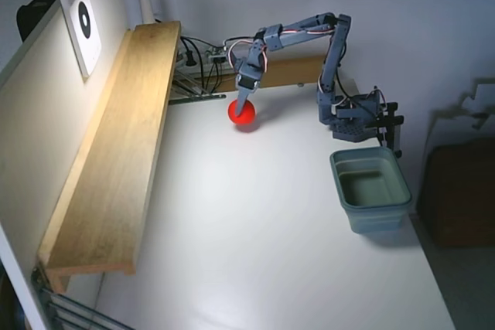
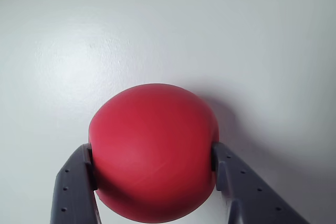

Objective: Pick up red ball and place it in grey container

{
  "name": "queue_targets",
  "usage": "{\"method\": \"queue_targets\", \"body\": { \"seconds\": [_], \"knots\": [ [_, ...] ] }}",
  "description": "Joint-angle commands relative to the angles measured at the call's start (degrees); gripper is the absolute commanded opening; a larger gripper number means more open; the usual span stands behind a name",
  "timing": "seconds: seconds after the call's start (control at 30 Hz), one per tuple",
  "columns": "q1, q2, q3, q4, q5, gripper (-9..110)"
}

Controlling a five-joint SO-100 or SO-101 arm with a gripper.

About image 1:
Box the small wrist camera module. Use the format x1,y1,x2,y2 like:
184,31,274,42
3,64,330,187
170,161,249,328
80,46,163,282
207,46,230,64

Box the white device with black ring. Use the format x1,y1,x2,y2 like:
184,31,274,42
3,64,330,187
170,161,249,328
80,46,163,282
60,0,104,83

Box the white red servo wire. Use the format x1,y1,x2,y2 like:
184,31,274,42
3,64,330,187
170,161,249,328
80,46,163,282
227,39,253,76

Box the long wooden shelf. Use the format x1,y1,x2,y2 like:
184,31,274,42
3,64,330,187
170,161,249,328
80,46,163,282
36,20,183,294

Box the black camera cable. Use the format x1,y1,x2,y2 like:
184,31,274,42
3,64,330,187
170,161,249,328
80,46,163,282
223,36,258,47

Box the beige desk back panel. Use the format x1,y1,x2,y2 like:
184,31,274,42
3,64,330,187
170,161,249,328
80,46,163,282
0,0,136,330

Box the black table clamp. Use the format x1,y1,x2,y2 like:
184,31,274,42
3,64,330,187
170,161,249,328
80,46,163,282
377,100,405,160

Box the grey plastic container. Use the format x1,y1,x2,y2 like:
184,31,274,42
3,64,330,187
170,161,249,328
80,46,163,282
329,147,414,236

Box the red ball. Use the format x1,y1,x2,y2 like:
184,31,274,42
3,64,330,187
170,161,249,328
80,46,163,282
226,98,258,134

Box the black power cable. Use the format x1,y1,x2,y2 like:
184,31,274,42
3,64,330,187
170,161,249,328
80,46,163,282
207,61,224,94
180,36,208,94

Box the blue grey gripper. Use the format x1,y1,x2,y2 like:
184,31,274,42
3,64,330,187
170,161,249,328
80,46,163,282
234,39,270,119

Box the wooden back strip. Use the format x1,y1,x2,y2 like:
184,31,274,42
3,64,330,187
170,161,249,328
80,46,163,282
220,55,329,94

